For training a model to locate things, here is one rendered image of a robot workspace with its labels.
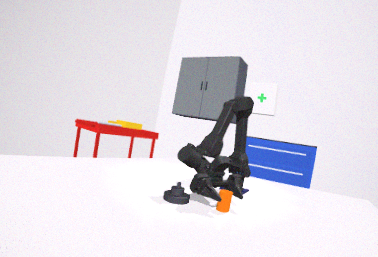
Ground orange knob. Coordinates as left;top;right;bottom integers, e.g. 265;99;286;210
216;189;233;213

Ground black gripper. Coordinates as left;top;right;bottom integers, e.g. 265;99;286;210
189;163;243;202

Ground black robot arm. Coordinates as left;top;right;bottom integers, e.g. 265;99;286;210
177;96;254;191

